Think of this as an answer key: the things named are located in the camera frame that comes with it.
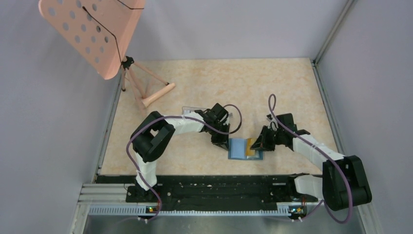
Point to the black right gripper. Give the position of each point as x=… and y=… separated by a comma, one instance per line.
x=262, y=143

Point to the blue leather card holder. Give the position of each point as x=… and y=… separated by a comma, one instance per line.
x=239, y=149

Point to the pink perforated music stand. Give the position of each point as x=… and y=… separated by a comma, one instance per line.
x=101, y=31

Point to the gold card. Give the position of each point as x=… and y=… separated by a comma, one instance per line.
x=249, y=143

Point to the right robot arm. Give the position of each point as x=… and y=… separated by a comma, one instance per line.
x=343, y=177

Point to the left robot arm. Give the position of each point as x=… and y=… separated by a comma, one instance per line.
x=153, y=135

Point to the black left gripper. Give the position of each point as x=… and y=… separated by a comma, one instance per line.
x=222, y=141

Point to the clear plastic card box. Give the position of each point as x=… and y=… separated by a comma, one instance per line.
x=188, y=109

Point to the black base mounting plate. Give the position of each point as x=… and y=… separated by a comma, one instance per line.
x=219, y=193

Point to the aluminium rail frame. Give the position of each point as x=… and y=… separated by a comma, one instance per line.
x=112, y=198

